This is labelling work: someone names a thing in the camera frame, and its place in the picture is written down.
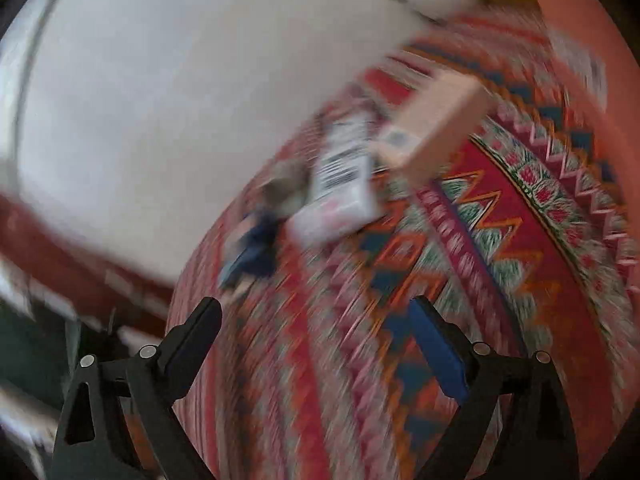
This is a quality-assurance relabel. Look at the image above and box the dark red wooden door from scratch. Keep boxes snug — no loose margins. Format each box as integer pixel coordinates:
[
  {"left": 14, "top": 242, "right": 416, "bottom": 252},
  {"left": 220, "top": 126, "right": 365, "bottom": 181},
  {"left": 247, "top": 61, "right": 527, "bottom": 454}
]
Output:
[{"left": 1, "top": 195, "right": 172, "bottom": 337}]

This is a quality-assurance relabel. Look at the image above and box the patterned red bedspread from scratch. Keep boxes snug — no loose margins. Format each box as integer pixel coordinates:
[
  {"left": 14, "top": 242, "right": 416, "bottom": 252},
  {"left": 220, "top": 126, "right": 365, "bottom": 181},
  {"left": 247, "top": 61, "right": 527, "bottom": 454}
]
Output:
[{"left": 176, "top": 6, "right": 639, "bottom": 479}]

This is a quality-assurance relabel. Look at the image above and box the navy blue sock bundle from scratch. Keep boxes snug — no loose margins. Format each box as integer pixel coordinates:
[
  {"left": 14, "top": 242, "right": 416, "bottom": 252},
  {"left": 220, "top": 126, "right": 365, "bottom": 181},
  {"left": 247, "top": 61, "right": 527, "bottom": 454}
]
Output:
[{"left": 218, "top": 209, "right": 281, "bottom": 290}]

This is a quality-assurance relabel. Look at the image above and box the white barcode package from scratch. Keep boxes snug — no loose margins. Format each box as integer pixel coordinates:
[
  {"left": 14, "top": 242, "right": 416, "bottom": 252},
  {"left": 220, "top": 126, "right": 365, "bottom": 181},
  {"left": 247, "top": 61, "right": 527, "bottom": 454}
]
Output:
[{"left": 286, "top": 110, "right": 382, "bottom": 247}]

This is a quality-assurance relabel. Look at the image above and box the beige long carton box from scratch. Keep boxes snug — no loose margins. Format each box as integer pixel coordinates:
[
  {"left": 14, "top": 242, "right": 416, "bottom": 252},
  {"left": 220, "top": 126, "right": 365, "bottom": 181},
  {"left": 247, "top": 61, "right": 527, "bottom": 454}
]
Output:
[{"left": 370, "top": 70, "right": 491, "bottom": 186}]

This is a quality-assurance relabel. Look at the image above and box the pink storage box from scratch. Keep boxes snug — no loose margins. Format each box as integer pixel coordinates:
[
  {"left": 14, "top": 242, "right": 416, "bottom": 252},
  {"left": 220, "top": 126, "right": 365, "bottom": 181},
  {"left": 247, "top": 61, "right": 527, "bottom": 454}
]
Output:
[{"left": 524, "top": 0, "right": 640, "bottom": 176}]

